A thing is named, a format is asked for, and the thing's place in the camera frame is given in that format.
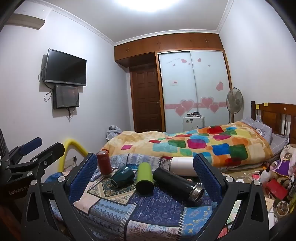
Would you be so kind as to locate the colourful patchwork blanket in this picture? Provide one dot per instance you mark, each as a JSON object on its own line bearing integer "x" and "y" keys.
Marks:
{"x": 208, "y": 143}

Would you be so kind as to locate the white cylinder bottle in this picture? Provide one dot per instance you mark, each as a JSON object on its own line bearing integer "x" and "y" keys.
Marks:
{"x": 182, "y": 165}

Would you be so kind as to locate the wooden bed headboard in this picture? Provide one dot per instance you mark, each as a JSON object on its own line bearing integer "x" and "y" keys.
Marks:
{"x": 270, "y": 115}

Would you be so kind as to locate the red cup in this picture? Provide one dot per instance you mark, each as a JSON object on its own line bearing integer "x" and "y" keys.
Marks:
{"x": 104, "y": 163}

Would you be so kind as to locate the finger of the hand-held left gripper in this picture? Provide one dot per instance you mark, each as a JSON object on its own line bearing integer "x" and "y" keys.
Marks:
{"x": 30, "y": 145}
{"x": 52, "y": 151}

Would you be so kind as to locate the red box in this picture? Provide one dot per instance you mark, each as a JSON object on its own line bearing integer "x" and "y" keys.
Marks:
{"x": 276, "y": 189}

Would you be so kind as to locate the wall-mounted black television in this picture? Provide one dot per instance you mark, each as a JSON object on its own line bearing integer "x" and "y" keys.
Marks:
{"x": 65, "y": 67}

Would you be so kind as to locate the brown wooden door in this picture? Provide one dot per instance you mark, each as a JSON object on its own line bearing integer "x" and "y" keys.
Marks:
{"x": 146, "y": 99}

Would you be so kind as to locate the white air conditioner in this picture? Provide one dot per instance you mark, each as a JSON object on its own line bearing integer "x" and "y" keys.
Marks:
{"x": 25, "y": 22}

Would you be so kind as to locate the standing electric fan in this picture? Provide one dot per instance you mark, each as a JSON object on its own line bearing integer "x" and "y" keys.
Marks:
{"x": 234, "y": 99}

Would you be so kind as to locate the plush toy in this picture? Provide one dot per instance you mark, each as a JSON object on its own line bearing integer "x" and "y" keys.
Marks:
{"x": 285, "y": 160}

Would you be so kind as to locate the small wall-mounted monitor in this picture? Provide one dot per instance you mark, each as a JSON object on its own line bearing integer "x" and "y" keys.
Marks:
{"x": 66, "y": 96}

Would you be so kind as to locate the grey checked pillow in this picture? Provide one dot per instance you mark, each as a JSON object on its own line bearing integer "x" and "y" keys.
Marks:
{"x": 278, "y": 141}

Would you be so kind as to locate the patterned blue bed sheet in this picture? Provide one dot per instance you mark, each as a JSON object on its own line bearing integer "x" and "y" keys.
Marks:
{"x": 150, "y": 213}

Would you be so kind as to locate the ceiling light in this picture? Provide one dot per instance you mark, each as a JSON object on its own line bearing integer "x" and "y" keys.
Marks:
{"x": 143, "y": 4}

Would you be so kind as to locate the grey clothes pile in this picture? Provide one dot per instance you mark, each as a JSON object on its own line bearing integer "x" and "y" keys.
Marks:
{"x": 113, "y": 132}

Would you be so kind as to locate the light green tumbler cup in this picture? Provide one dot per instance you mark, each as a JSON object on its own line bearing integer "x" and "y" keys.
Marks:
{"x": 144, "y": 177}

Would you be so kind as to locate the small white cabinet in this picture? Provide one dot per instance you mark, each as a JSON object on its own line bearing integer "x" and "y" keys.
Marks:
{"x": 193, "y": 123}

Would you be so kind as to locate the yellow foam tube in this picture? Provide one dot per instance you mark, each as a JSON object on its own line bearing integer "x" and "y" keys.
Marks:
{"x": 67, "y": 144}

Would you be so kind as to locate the round bowl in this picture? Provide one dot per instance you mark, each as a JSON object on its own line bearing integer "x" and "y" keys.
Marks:
{"x": 282, "y": 207}

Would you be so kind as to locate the dark green mug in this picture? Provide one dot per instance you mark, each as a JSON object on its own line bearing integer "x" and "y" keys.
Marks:
{"x": 123, "y": 177}

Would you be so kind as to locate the grey printed pillow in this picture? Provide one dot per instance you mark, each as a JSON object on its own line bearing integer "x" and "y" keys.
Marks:
{"x": 259, "y": 129}

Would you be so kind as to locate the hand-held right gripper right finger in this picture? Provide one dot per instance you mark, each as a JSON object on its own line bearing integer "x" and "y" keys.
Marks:
{"x": 207, "y": 179}

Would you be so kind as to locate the black thermos flask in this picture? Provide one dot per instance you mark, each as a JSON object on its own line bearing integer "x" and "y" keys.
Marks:
{"x": 175, "y": 184}

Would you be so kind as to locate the wooden wardrobe with sliding doors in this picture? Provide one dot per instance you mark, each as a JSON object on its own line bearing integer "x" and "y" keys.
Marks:
{"x": 175, "y": 44}

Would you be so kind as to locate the white plastic bottle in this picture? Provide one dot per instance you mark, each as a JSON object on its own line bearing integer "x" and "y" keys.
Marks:
{"x": 266, "y": 177}

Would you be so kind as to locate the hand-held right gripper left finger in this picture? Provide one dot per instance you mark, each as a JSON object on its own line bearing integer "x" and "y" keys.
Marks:
{"x": 81, "y": 177}

